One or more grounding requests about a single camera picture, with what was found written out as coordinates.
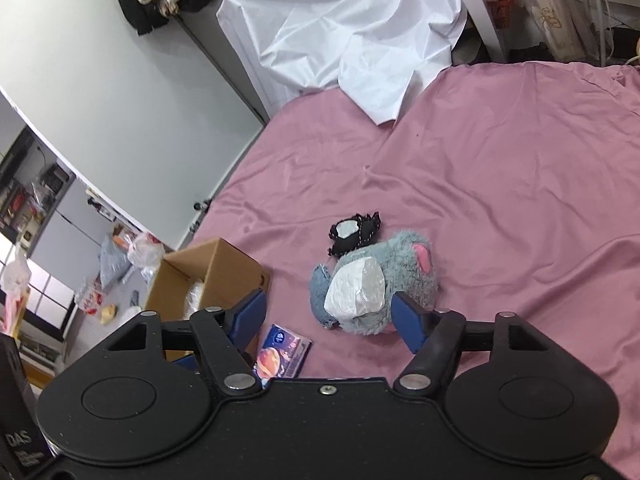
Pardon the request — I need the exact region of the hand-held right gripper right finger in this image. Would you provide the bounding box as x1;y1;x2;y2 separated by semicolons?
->
391;292;556;395

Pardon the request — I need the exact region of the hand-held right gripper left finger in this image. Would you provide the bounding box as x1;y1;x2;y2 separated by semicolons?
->
102;288;267;394

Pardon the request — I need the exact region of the blue snack packet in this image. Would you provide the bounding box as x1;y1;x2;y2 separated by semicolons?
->
252;323;313;386

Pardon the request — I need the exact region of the brown cardboard box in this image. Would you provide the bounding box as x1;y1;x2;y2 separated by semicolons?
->
144;237;271;363

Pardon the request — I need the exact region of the grey blue plush toy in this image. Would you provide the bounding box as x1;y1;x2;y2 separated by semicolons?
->
310;230;441;336

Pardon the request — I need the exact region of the clear plastic wrapped item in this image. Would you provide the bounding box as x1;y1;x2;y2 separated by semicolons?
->
185;282;208;321

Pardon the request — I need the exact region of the white red plastic bag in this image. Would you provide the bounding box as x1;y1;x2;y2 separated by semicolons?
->
127;232;166;268

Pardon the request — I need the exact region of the white bag with red print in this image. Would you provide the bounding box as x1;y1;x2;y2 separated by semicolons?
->
0;250;33;336

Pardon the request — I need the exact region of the red white bottle pack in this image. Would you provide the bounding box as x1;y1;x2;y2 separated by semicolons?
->
75;280;106;318

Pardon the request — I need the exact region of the grey plastic bag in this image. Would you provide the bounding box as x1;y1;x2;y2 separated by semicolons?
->
99;235;132;286

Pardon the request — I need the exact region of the pink bed sheet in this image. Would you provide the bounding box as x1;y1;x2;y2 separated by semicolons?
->
190;60;640;480

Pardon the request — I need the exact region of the white kitchen cabinet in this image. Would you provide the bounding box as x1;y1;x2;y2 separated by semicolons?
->
0;125;126;361

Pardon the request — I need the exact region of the black countertop oven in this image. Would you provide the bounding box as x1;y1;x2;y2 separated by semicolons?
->
40;165;71;193

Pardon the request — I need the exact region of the grey door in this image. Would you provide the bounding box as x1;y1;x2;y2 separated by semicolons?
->
182;5;268;128

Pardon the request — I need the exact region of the white cloth cover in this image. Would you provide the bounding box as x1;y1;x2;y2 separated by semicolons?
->
216;0;468;126

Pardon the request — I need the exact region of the white desk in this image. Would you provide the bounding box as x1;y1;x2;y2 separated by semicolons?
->
447;0;508;63

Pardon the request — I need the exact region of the beige tote bag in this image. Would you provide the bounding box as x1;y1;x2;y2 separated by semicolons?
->
525;0;586;63

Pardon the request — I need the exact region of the white metal frame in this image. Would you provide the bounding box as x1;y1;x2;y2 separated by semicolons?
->
595;0;640;66

